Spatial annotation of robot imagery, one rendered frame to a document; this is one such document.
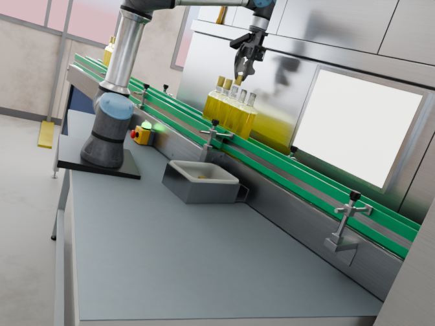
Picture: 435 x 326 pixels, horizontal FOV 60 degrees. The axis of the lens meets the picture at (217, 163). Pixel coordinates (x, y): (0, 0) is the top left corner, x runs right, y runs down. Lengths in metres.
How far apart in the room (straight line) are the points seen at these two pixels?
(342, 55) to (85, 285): 1.14
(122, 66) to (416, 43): 0.99
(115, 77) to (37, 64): 3.18
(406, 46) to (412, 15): 0.10
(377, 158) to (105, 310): 0.96
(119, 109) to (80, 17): 3.27
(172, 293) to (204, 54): 1.52
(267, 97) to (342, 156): 0.45
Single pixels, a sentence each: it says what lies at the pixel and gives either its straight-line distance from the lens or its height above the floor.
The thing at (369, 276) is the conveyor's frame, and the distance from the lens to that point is 1.17.
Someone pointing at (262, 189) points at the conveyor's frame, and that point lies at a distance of 1.38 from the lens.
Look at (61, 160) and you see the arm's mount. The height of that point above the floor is 0.78.
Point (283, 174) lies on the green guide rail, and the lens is 1.35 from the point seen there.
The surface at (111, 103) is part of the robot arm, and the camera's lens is 1.32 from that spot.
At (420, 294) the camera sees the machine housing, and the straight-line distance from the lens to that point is 0.94.
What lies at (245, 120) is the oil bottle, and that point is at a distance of 1.52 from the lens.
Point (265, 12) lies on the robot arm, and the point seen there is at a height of 1.45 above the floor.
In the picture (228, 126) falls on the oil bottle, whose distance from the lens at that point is 1.59.
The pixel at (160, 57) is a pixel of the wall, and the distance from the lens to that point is 4.70.
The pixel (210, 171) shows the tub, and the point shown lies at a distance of 1.48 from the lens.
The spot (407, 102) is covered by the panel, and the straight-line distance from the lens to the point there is 1.33.
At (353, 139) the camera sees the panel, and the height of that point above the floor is 1.11.
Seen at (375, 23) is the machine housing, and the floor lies 1.50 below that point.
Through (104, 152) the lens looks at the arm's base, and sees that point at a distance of 1.35.
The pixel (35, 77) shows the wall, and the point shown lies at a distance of 4.62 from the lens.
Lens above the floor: 1.22
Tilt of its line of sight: 15 degrees down
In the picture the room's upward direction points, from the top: 18 degrees clockwise
